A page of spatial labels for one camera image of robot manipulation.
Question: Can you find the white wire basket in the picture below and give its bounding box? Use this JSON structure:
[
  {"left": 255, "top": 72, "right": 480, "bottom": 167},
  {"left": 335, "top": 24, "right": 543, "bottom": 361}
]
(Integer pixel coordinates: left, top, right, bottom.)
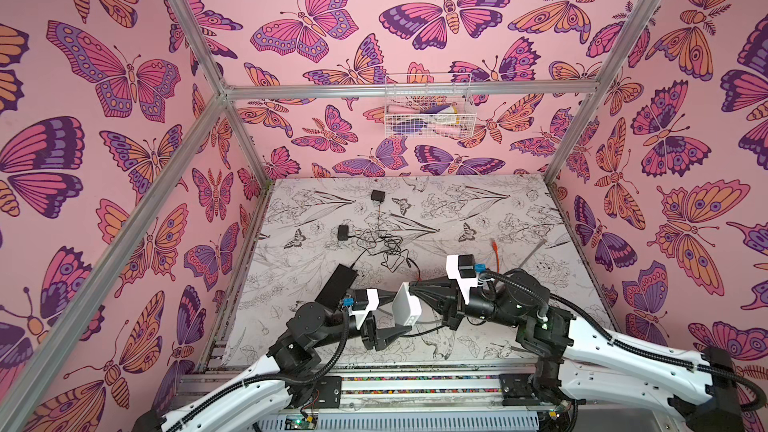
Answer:
[{"left": 381, "top": 72, "right": 477, "bottom": 141}]

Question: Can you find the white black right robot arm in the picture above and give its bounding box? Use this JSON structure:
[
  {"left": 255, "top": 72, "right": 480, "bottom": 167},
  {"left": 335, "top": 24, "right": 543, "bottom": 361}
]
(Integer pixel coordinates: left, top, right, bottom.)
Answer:
[{"left": 409, "top": 269, "right": 767, "bottom": 431}]

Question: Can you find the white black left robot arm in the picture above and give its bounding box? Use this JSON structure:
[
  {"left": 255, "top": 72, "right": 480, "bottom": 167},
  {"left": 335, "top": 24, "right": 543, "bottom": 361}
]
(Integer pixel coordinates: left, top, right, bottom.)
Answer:
[{"left": 133, "top": 283, "right": 422, "bottom": 431}]

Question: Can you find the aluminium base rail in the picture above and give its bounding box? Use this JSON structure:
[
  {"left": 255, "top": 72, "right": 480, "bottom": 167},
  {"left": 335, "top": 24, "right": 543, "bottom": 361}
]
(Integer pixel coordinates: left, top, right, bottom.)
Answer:
[{"left": 167, "top": 359, "right": 679, "bottom": 432}]

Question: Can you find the black network switch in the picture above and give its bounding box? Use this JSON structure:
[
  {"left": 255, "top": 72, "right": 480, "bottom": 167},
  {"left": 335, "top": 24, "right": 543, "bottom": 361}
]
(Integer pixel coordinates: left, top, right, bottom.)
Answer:
[{"left": 315, "top": 264, "right": 358, "bottom": 310}]

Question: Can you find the aluminium frame post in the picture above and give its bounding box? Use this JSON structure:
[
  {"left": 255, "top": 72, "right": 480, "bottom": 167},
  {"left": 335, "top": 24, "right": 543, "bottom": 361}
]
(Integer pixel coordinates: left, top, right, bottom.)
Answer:
[{"left": 168, "top": 0, "right": 271, "bottom": 187}]

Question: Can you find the black power adapter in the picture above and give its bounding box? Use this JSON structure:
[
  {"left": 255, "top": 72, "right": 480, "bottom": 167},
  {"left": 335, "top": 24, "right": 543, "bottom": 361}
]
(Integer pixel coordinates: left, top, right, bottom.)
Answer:
[
  {"left": 335, "top": 224, "right": 404, "bottom": 271},
  {"left": 370, "top": 189, "right": 421, "bottom": 280}
]

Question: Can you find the white network switch box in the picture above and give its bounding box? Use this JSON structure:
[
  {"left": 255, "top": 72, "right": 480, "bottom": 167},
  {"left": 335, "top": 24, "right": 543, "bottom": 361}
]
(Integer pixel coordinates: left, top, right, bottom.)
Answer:
[{"left": 391, "top": 282, "right": 422, "bottom": 326}]

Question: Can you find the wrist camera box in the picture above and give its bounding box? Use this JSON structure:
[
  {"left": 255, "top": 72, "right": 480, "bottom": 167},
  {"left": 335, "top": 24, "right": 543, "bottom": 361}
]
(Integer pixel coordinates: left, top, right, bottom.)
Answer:
[
  {"left": 445, "top": 254, "right": 486, "bottom": 304},
  {"left": 342, "top": 288, "right": 380, "bottom": 330}
]

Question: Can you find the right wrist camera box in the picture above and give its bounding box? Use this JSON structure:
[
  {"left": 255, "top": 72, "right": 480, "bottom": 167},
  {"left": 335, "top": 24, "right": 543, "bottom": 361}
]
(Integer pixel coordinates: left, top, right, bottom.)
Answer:
[{"left": 445, "top": 254, "right": 486, "bottom": 304}]

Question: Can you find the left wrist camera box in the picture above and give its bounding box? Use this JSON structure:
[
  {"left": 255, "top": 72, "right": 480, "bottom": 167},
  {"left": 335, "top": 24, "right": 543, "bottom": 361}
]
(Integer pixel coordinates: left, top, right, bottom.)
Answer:
[{"left": 342, "top": 288, "right": 380, "bottom": 330}]

